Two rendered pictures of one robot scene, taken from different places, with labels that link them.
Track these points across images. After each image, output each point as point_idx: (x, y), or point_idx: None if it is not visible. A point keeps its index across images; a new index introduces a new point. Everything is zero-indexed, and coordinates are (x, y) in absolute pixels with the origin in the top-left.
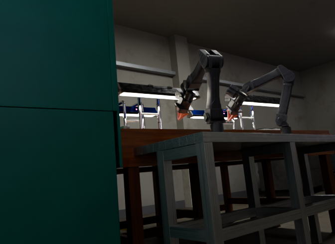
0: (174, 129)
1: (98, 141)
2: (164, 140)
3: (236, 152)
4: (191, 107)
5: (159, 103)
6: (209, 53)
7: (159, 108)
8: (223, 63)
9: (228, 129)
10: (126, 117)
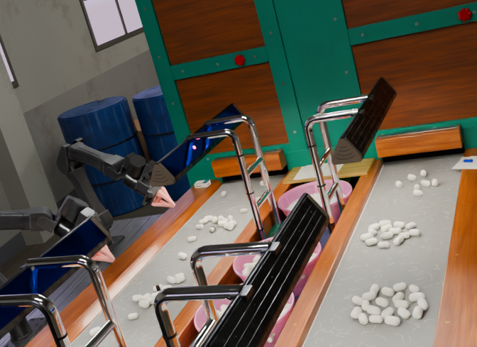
0: (163, 214)
1: None
2: (144, 216)
3: None
4: (144, 199)
5: (236, 154)
6: (69, 145)
7: (238, 164)
8: (59, 170)
9: (111, 265)
10: (324, 145)
